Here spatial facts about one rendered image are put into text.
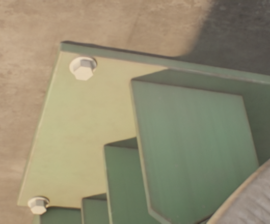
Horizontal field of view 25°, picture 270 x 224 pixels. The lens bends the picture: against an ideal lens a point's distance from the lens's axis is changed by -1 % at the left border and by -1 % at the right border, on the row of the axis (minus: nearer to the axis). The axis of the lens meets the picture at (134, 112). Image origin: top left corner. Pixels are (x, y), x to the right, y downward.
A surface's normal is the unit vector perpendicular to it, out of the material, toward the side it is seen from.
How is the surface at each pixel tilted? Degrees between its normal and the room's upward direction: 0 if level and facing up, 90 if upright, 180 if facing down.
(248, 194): 89
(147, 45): 0
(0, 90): 0
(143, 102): 90
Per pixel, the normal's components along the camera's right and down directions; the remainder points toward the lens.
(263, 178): 0.29, -0.64
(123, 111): 0.11, 0.73
